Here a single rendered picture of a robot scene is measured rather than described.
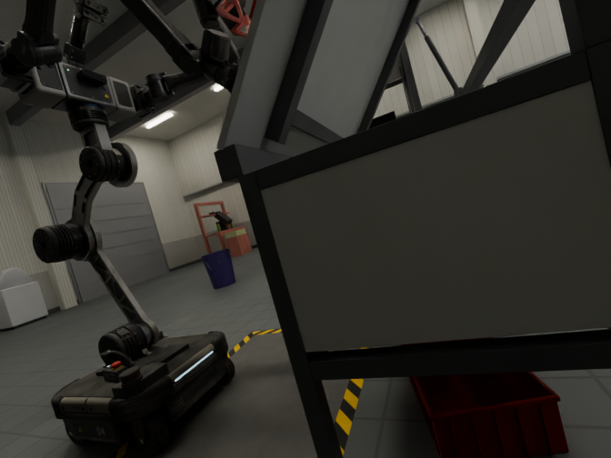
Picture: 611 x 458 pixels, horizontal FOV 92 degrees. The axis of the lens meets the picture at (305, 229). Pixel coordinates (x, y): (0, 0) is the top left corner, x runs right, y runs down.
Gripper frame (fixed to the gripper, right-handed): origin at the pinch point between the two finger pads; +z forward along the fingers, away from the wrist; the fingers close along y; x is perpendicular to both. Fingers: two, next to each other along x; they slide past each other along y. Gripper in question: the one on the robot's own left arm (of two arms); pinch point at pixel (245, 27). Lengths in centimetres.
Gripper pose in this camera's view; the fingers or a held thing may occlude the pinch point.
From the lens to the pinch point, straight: 104.5
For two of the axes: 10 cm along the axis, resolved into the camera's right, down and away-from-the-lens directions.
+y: 2.6, 1.1, 9.6
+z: 6.0, 7.6, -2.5
